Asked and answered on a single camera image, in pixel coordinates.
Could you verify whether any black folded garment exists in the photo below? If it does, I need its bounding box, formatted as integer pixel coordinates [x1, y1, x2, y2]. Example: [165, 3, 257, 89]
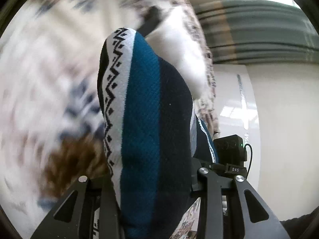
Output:
[137, 6, 161, 37]

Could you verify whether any white fluffy garment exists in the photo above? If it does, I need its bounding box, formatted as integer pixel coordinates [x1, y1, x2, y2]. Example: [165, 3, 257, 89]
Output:
[145, 7, 210, 100]

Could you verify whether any striped green curtain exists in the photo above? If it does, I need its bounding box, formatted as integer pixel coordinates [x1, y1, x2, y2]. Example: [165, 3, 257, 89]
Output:
[195, 0, 318, 65]

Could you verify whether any navy teal patterned sock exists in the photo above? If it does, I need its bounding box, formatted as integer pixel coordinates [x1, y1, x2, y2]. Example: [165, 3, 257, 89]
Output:
[97, 27, 218, 238]

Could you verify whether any white floral fleece blanket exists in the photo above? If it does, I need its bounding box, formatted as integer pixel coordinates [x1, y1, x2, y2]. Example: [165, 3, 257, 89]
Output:
[0, 0, 221, 238]

